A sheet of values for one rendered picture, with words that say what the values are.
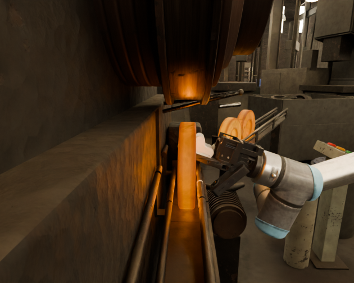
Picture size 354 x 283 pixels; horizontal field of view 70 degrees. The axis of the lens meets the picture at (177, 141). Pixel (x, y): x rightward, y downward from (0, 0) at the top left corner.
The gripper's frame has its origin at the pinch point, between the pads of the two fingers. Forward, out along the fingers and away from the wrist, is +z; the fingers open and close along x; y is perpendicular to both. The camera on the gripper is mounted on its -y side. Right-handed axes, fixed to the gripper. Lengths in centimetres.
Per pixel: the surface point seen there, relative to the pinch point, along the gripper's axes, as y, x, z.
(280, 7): 325, -836, -214
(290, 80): 69, -367, -158
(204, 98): 15.4, 21.4, 0.6
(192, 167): 3.2, 21.1, -1.4
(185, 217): -8.2, 18.3, -3.9
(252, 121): 9, -49, -29
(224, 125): 5.7, -30.9, -14.7
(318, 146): 7, -63, -71
